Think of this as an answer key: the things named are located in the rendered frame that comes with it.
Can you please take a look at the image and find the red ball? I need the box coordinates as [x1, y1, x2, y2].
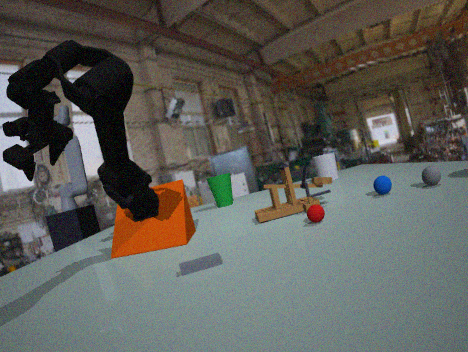
[307, 205, 325, 223]

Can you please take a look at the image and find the blue ball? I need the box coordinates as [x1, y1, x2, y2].
[373, 176, 392, 195]

